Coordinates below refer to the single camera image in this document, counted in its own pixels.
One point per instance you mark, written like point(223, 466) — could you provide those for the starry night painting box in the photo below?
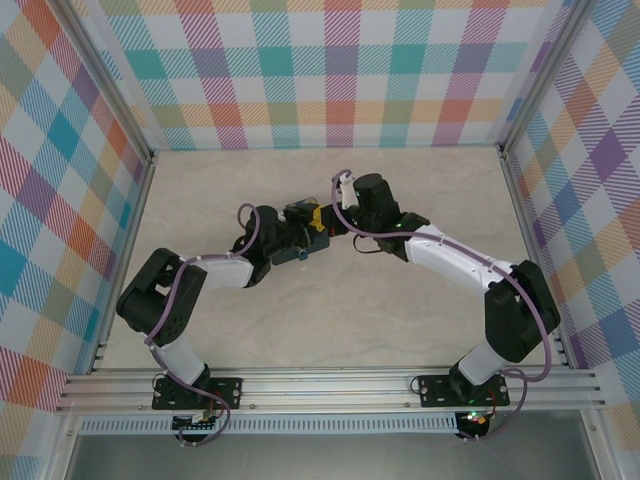
point(292, 256)

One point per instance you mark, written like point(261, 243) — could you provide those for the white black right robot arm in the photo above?
point(520, 310)

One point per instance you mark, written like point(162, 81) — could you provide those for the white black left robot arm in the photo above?
point(172, 300)

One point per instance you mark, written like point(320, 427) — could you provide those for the small circuit board green light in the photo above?
point(475, 419)

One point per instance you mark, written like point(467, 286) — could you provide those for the aluminium side rail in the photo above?
point(530, 240)
point(127, 260)

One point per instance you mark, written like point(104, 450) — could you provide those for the long aluminium mounting rail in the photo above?
point(325, 387)

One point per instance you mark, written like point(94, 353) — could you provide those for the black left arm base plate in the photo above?
point(227, 390)

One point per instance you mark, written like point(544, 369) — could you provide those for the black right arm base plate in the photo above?
point(435, 392)

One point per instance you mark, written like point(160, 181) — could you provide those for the aluminium frame post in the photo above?
point(107, 80)
point(545, 75)

